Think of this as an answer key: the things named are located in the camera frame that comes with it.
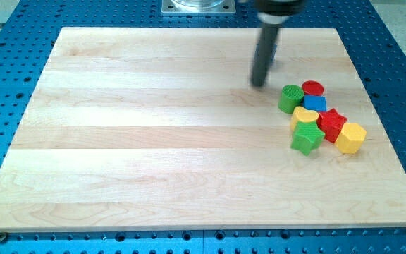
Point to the blue perforated metal table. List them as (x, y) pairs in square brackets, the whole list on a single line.
[(29, 31)]

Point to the red cylinder block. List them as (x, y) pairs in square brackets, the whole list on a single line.
[(312, 87)]

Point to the red star block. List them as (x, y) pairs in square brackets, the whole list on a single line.
[(331, 123)]

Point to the green cylinder block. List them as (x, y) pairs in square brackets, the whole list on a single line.
[(291, 97)]

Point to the light wooden board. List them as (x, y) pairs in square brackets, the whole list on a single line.
[(145, 129)]

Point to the green star block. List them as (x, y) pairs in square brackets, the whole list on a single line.
[(307, 137)]

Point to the yellow heart block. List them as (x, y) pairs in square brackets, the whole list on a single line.
[(301, 114)]

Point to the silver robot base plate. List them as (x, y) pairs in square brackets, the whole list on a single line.
[(198, 6)]

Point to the yellow hexagon block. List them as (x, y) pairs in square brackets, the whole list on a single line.
[(351, 138)]

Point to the black robot arm end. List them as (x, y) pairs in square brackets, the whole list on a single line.
[(275, 12)]

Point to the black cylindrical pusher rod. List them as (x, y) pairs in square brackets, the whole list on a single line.
[(264, 53)]

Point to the blue cube block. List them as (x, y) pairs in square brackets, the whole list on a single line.
[(313, 102)]

